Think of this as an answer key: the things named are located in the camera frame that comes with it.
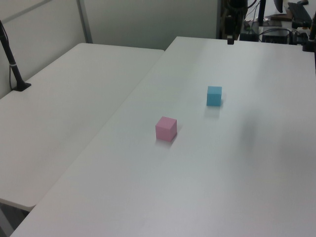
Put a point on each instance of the blue cube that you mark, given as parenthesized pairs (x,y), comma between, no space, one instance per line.
(213,97)

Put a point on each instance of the pink cube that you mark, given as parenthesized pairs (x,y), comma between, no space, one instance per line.
(165,130)

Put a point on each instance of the white side table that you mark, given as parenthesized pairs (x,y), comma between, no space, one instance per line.
(61,111)

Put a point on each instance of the small black block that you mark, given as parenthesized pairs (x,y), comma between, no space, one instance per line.
(230,40)

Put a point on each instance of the black electronics box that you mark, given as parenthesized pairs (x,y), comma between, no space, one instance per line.
(275,36)

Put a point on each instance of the grey partition frame post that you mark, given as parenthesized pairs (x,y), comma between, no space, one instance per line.
(85,22)

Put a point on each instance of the black camera pole with base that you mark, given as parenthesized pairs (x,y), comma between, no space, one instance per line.
(12,65)

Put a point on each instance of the black camera stand clamp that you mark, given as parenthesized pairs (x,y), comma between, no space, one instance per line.
(310,44)

